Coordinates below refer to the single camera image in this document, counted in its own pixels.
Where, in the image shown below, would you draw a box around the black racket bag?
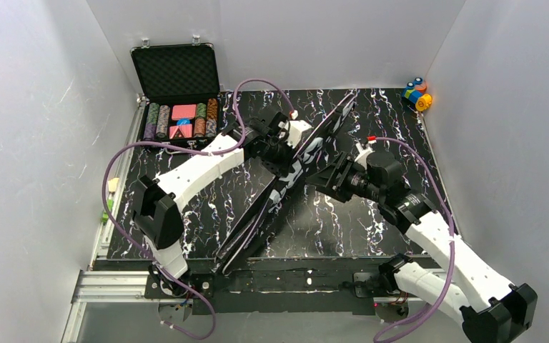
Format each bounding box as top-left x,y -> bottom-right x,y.
213,92 -> 357,276

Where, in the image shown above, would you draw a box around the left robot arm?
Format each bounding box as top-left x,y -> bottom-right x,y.
132,114 -> 312,280

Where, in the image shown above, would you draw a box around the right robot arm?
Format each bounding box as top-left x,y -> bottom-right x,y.
307,150 -> 538,342

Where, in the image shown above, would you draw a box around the black poker chip case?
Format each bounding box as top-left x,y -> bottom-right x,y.
130,43 -> 223,149

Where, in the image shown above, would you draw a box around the colourful toy blocks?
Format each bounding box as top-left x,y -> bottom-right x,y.
401,77 -> 432,112

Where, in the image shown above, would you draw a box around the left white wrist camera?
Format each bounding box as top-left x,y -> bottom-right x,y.
285,120 -> 313,149

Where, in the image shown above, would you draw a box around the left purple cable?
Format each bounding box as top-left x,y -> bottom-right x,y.
101,78 -> 300,341

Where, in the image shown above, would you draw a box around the purple cable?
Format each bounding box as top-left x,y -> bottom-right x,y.
101,78 -> 300,341
371,136 -> 458,343

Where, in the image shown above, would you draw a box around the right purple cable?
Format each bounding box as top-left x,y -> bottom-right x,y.
371,136 -> 458,343

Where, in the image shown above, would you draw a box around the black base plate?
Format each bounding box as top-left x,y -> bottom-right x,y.
91,255 -> 446,316

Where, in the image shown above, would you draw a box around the beige clip on rail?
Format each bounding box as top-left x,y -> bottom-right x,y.
107,177 -> 119,193

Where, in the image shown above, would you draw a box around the green clip on rail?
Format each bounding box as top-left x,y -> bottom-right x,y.
101,199 -> 113,224

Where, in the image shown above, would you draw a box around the aluminium rail frame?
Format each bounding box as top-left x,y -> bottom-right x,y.
61,94 -> 475,343

